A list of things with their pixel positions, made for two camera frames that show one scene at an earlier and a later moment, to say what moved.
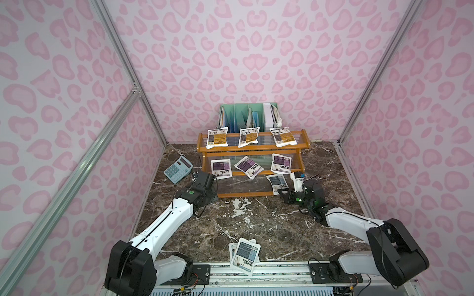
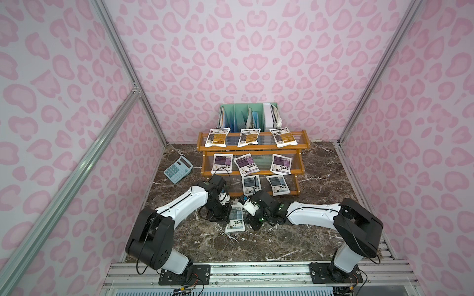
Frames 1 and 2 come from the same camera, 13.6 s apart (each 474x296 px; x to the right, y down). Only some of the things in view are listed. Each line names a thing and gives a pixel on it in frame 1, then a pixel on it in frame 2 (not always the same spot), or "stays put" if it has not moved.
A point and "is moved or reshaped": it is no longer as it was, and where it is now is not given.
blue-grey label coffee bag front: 245,256 → 251,184
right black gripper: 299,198 → 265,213
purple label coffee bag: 221,168 is moved or reshaped
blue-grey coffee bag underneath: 232,247 → 236,221
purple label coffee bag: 281,164 stays put
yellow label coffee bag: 248,135 stays put
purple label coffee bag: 250,168 is moved or reshaped
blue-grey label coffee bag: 278,182 stays put
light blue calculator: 179,169 stays put
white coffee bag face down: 217,137 stays put
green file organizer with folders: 265,116 stays put
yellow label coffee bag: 282,137 stays put
